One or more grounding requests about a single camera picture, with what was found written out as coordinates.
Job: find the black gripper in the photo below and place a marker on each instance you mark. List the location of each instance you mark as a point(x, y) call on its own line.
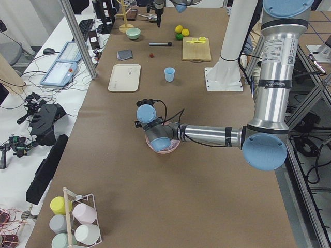
point(158, 13)

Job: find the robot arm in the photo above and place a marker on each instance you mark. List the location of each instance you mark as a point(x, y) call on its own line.
point(263, 139)
point(180, 6)

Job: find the steel ice scoop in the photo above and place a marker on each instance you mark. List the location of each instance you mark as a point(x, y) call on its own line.
point(150, 17)

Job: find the light blue plastic cup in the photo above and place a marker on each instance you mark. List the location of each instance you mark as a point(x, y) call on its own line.
point(169, 74)

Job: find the pink bowl of ice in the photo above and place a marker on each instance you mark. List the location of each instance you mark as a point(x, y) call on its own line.
point(173, 148)

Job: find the pink cup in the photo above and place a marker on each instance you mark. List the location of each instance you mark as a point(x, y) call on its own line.
point(84, 214)

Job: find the yellow cup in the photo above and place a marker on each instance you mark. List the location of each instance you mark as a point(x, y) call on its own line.
point(57, 205)

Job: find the white cup holder rack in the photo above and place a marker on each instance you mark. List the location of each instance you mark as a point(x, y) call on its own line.
point(71, 200)

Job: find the white cup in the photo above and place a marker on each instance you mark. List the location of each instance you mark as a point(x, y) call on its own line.
point(87, 234)

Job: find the grey cup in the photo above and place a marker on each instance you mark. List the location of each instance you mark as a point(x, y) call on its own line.
point(58, 224)

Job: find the mint cup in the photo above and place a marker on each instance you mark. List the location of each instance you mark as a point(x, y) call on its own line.
point(60, 241)

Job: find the yellow lemon outer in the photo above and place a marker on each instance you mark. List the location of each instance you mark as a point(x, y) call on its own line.
point(179, 29)

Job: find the green lime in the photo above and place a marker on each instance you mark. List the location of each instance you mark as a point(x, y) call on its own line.
point(179, 36)

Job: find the steel muddler black tip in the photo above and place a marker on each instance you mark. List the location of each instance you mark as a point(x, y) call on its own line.
point(160, 44)

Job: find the yellow lemon near board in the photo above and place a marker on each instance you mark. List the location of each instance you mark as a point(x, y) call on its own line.
point(185, 32)

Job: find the mint green bowl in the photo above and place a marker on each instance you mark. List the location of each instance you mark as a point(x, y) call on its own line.
point(133, 33)

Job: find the wooden glass rack stand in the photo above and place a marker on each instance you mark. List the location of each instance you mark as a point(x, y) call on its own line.
point(124, 27)

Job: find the wooden cutting board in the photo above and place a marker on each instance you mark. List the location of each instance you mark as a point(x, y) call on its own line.
point(196, 52)

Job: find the grey folded cloth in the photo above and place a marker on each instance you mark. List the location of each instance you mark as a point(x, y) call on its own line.
point(124, 54)

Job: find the cream rabbit tray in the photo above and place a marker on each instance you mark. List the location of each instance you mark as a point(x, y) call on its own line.
point(124, 78)

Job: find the black keyboard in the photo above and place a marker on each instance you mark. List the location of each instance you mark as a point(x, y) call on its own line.
point(85, 26)

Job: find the teach pendant upper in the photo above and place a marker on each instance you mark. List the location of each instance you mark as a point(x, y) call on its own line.
point(59, 74)

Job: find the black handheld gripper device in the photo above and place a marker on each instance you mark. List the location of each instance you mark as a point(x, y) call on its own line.
point(43, 118)

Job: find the black bar device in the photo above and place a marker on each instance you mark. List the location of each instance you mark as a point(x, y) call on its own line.
point(46, 171)

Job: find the aluminium frame post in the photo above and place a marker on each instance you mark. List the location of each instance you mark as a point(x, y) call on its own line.
point(75, 30)

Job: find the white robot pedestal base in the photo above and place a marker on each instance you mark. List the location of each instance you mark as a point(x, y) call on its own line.
point(225, 74)

